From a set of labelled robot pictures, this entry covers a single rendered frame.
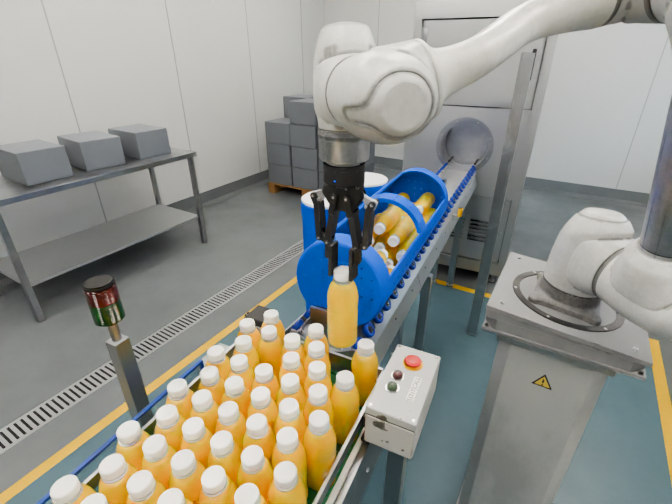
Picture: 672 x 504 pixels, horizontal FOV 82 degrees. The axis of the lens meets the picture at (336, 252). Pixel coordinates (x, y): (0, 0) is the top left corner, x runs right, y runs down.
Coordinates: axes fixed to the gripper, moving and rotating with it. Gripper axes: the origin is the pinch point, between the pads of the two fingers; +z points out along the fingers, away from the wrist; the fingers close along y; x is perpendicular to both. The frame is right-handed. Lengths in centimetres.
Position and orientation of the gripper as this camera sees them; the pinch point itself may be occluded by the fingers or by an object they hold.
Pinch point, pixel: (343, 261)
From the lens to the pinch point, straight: 78.3
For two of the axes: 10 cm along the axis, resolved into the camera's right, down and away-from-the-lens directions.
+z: 0.0, 8.9, 4.6
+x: -4.4, 4.1, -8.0
